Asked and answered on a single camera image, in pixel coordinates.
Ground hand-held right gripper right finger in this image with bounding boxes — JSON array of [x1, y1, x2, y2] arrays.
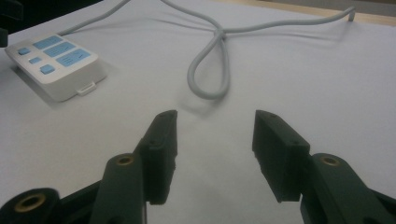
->
[[251, 109, 396, 224]]

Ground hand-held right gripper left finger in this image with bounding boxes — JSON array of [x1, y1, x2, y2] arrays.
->
[[89, 109, 179, 224]]

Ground white power strip blue panels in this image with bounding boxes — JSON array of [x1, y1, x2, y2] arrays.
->
[[4, 34, 108, 103]]

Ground black object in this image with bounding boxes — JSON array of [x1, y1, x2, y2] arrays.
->
[[0, 0, 24, 49]]

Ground white power cable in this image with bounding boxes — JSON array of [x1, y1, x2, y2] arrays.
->
[[57, 0, 357, 101]]

